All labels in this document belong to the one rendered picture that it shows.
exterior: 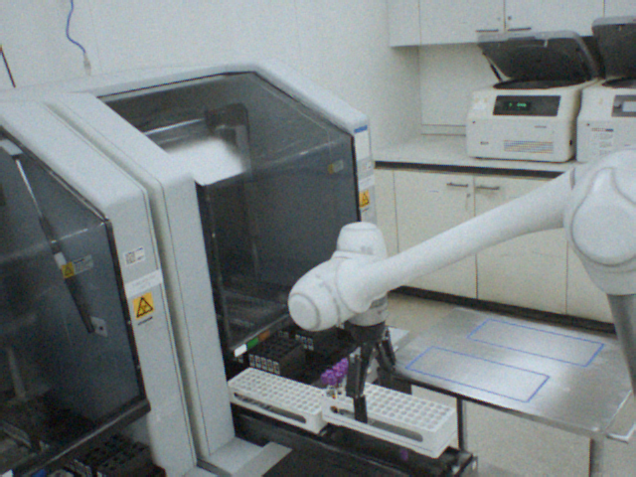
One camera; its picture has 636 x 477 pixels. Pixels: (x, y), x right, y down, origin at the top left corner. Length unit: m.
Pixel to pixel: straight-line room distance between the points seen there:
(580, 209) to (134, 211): 0.89
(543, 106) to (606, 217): 2.74
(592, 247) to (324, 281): 0.50
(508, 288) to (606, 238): 3.05
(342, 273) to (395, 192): 2.90
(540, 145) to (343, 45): 1.19
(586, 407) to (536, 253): 2.17
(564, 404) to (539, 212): 0.66
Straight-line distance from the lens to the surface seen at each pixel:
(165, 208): 1.53
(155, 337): 1.57
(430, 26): 4.18
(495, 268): 3.98
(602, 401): 1.79
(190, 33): 3.09
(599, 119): 3.58
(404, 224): 4.16
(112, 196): 1.45
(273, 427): 1.74
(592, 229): 0.96
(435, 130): 4.62
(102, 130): 1.66
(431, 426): 1.49
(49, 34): 2.68
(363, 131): 2.09
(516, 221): 1.24
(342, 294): 1.24
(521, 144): 3.73
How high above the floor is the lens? 1.75
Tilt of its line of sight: 19 degrees down
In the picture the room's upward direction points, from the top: 6 degrees counter-clockwise
